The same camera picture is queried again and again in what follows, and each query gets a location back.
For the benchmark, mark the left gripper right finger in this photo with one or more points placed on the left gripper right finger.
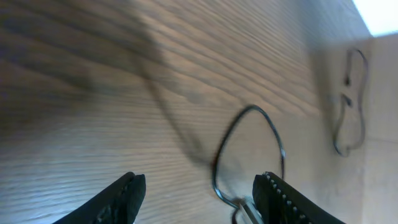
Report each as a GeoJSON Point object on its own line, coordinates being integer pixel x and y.
{"type": "Point", "coordinates": [278, 202]}

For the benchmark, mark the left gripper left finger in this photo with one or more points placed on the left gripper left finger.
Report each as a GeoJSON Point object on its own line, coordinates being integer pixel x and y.
{"type": "Point", "coordinates": [120, 202]}

